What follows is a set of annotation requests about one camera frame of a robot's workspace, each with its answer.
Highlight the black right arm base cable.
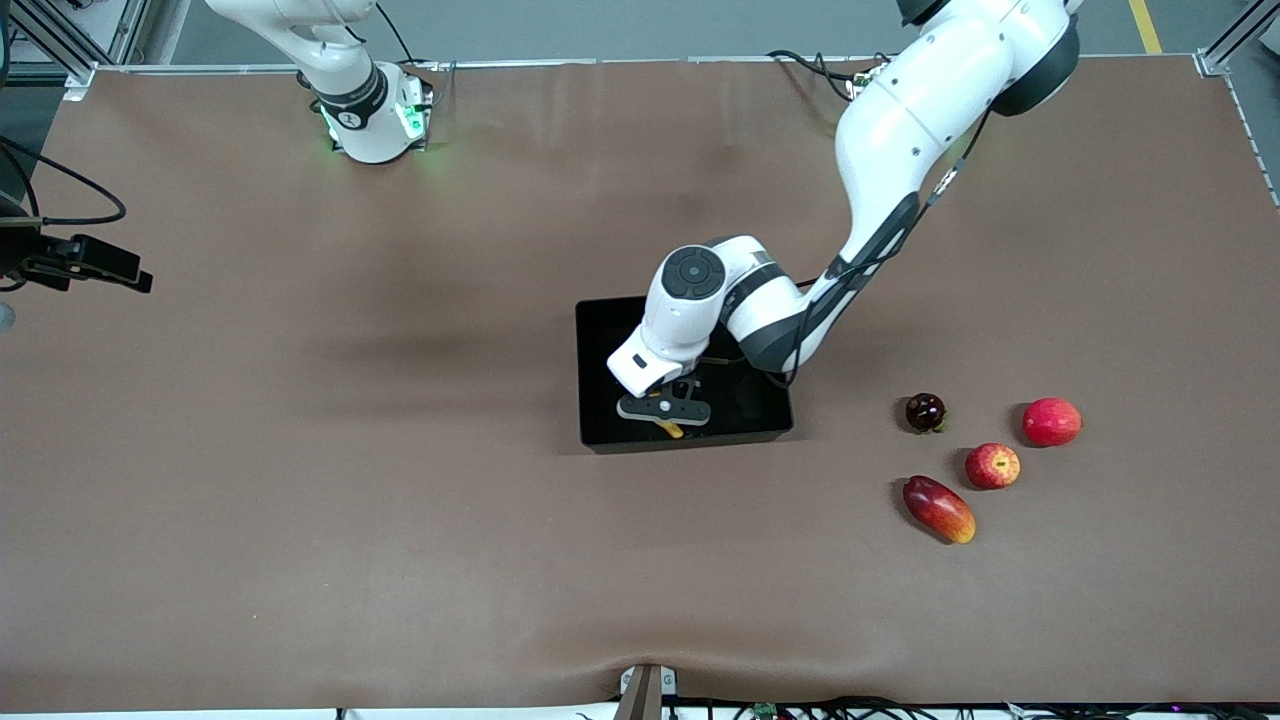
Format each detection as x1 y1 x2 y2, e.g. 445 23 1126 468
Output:
375 0 456 111

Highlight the red yellow striped apple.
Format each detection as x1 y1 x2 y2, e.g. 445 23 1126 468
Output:
965 443 1022 491

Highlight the black plastic box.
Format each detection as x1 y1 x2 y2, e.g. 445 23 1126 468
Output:
575 296 795 455

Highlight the black arm base cable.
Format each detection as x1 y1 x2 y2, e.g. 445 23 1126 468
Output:
375 0 456 111
768 48 863 101

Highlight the brown table mat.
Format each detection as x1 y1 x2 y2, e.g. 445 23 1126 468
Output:
0 55 1280 713

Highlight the dark purple mangosteen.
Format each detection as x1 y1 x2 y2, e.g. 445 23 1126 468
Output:
905 392 948 435

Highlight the plain red round fruit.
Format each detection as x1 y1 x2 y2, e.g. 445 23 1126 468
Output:
1022 397 1083 448

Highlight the black left arm base cable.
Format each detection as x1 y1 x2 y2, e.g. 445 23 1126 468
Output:
768 48 863 101

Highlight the red yellow mango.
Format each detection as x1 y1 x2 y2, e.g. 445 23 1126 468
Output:
902 475 977 545

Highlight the aluminium frame post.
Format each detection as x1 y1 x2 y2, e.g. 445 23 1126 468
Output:
0 0 151 101
1197 0 1280 77

